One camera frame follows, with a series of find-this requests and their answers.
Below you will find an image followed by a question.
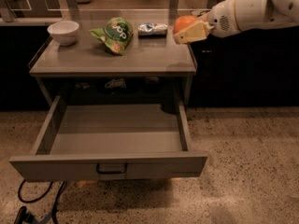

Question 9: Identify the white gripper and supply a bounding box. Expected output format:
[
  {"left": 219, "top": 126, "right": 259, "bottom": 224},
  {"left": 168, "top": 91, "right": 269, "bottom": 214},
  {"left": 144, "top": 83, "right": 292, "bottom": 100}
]
[{"left": 174, "top": 0, "right": 271, "bottom": 44}]

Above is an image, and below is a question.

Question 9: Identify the orange fruit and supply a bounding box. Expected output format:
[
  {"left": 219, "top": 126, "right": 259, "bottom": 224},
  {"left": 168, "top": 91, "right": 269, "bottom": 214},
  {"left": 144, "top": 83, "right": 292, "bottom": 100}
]
[{"left": 173, "top": 15, "right": 197, "bottom": 34}]

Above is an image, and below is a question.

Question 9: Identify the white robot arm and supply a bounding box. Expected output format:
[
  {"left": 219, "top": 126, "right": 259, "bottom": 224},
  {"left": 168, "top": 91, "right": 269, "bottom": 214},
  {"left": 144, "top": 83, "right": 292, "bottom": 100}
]
[{"left": 174, "top": 0, "right": 299, "bottom": 44}]

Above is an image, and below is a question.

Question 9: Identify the grey metal drawer cabinet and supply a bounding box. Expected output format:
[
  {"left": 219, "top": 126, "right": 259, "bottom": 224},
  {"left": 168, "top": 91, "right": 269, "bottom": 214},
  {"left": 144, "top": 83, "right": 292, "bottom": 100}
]
[{"left": 30, "top": 9, "right": 196, "bottom": 102}]

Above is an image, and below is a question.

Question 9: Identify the open grey top drawer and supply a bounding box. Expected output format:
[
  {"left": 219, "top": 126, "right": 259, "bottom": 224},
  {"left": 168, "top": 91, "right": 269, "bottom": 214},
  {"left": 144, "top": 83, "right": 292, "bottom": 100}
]
[{"left": 9, "top": 94, "right": 207, "bottom": 182}]

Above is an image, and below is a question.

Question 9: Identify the silver blue snack packet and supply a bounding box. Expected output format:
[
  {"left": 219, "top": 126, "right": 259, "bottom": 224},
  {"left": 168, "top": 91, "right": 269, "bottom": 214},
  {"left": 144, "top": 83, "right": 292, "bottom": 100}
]
[{"left": 137, "top": 22, "right": 167, "bottom": 36}]

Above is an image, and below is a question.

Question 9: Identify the green chip bag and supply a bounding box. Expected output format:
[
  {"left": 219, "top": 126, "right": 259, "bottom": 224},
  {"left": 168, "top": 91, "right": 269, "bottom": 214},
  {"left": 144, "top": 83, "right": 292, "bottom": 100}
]
[{"left": 89, "top": 17, "right": 134, "bottom": 55}]

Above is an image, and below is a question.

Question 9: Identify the white ceramic bowl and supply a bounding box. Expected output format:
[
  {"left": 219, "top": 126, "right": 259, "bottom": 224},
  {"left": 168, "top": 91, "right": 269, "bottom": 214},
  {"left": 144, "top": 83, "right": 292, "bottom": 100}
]
[{"left": 47, "top": 21, "right": 79, "bottom": 46}]

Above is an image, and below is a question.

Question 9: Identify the black plug on floor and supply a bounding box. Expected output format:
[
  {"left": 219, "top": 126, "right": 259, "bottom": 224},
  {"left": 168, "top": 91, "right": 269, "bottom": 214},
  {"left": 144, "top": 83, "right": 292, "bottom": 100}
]
[{"left": 13, "top": 206, "right": 34, "bottom": 224}]

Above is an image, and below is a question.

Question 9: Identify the black drawer handle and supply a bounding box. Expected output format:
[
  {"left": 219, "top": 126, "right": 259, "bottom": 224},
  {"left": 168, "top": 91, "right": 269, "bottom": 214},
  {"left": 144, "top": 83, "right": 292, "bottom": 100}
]
[{"left": 96, "top": 163, "right": 127, "bottom": 175}]

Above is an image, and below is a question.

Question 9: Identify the black floor cable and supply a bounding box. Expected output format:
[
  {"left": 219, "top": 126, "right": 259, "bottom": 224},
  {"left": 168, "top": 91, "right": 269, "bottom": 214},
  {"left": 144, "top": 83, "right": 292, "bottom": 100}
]
[{"left": 17, "top": 179, "right": 69, "bottom": 224}]

